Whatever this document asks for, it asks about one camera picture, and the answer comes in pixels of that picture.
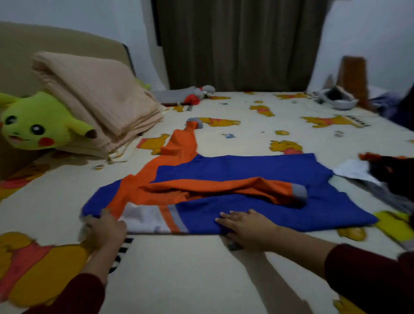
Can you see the yellow garment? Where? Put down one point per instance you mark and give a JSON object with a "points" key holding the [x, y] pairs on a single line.
{"points": [[394, 226]]}

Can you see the person's left forearm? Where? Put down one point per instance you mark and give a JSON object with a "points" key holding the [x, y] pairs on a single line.
{"points": [[81, 281]]}

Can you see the blue and orange shirt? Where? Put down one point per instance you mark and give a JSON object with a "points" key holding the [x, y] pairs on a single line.
{"points": [[226, 191]]}

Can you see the beige headboard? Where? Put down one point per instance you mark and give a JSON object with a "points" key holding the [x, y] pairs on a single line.
{"points": [[48, 77]]}

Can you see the dark blue bedding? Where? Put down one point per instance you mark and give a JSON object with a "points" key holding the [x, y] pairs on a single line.
{"points": [[396, 108]]}

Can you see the cartoon print bed sheet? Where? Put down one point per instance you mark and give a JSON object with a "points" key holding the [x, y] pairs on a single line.
{"points": [[207, 207]]}

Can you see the person's left hand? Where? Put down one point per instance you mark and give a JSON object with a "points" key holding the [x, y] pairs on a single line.
{"points": [[105, 230]]}

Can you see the yellow plush toy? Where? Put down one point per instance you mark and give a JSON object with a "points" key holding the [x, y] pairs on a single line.
{"points": [[35, 123]]}

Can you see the brown curtain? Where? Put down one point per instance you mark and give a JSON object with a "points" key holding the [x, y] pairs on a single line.
{"points": [[239, 42]]}

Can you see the folded beige blanket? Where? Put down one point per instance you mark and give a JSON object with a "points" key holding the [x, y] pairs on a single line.
{"points": [[100, 97]]}

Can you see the person's left fingers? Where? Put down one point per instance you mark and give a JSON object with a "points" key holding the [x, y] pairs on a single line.
{"points": [[97, 217]]}

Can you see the white garment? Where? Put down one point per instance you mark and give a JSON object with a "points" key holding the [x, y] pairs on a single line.
{"points": [[354, 170]]}

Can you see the person's right fingers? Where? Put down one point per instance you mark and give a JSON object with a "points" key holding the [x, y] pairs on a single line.
{"points": [[231, 217]]}

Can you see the pile of dark clothes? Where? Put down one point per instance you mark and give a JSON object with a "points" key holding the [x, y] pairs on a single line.
{"points": [[393, 176]]}

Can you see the person's right hand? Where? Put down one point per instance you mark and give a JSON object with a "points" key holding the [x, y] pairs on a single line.
{"points": [[249, 228]]}

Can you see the brown cushion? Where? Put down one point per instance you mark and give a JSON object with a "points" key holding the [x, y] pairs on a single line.
{"points": [[353, 77]]}

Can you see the person's right forearm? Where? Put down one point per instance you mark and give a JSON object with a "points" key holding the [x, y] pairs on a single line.
{"points": [[336, 270]]}

